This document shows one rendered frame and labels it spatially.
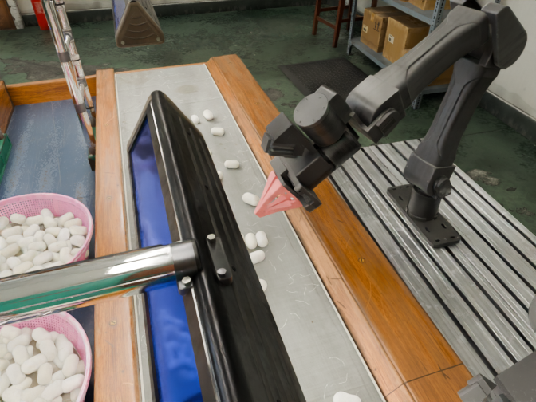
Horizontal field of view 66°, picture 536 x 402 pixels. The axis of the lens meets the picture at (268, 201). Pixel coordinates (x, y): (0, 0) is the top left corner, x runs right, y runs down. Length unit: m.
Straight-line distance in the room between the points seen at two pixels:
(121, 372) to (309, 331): 0.27
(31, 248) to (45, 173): 0.36
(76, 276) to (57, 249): 0.62
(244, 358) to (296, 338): 0.44
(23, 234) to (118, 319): 0.32
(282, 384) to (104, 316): 0.48
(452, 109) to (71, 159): 0.92
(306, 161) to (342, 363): 0.30
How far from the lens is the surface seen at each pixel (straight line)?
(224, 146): 1.04
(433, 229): 0.95
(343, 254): 0.73
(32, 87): 1.56
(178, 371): 0.23
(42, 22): 4.94
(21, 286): 0.24
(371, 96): 0.68
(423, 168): 0.87
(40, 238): 0.88
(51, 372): 0.69
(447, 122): 0.85
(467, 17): 0.76
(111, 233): 0.80
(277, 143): 0.62
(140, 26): 0.77
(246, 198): 0.84
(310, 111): 0.62
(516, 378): 0.35
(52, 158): 1.25
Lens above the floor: 1.28
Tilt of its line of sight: 39 degrees down
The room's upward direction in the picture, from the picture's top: straight up
